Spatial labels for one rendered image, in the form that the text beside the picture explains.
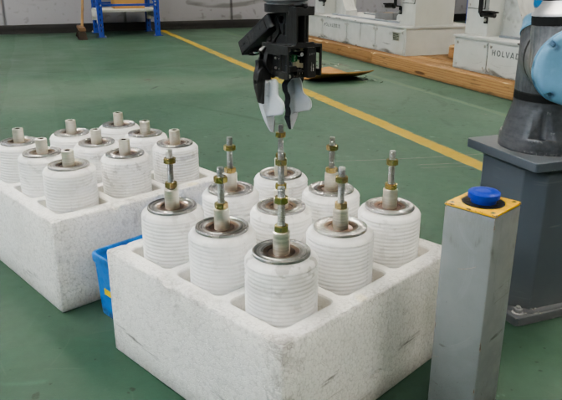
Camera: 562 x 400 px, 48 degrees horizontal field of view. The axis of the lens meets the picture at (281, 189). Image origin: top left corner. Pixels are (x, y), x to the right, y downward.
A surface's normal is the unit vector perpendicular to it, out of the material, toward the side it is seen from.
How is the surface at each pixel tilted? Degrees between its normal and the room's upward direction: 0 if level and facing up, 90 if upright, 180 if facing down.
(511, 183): 90
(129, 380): 0
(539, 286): 90
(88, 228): 90
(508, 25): 90
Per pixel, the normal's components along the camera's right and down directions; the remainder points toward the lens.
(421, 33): 0.36, 0.30
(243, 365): -0.70, 0.23
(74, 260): 0.68, 0.24
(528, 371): 0.00, -0.95
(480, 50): -0.94, 0.11
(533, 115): -0.60, -0.05
